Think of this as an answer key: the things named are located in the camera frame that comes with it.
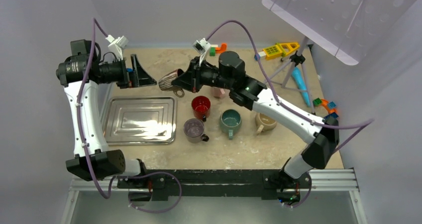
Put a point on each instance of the red mug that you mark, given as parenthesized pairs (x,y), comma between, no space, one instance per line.
(201,107)

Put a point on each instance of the orange curved toy piece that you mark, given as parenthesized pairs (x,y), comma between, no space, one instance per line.
(324,104)

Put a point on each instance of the teal speckled mug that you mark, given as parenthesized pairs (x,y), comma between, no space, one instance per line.
(230,122)

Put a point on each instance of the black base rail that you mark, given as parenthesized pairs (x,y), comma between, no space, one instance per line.
(267,184)

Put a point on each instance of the yellow toy block structure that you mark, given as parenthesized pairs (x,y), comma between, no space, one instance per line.
(280,50)

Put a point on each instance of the aluminium frame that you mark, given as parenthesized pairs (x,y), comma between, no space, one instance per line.
(333,199)

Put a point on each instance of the metal tray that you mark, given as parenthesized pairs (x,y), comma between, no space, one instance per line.
(140,121)

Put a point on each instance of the small green cube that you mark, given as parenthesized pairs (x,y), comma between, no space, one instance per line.
(212,52)

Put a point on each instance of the blue white toy block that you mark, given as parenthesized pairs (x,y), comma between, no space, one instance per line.
(257,57)

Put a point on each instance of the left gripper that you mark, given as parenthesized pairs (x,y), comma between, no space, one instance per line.
(140,77)

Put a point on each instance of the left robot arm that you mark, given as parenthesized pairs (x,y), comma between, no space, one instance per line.
(80,75)

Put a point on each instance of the perforated white board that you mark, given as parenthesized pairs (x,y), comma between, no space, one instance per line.
(346,29)

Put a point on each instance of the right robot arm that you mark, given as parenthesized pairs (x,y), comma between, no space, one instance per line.
(320,134)

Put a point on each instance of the beige round mug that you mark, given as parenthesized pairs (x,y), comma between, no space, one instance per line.
(264,123)

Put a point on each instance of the light blue cone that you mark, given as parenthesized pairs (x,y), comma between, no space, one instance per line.
(297,76)

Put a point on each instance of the tripod stand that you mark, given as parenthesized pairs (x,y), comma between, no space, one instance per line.
(295,60)

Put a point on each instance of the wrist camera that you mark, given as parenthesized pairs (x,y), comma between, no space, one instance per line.
(202,47)
(117,45)

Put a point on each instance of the orange elbow toy piece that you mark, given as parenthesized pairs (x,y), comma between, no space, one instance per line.
(220,49)

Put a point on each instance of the brown striped mug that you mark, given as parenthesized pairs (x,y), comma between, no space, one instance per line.
(165,83)

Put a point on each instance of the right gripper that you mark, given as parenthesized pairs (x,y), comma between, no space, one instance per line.
(191,79)

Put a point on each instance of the green toy block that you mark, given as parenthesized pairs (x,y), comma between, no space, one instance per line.
(317,102)

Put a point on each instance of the mauve mug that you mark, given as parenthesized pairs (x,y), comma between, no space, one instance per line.
(194,130)

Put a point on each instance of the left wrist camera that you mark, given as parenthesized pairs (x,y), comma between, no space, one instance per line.
(117,45)

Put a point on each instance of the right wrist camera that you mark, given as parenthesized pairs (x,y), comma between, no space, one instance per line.
(202,47)

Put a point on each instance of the pink mug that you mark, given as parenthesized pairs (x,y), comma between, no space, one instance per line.
(218,93)

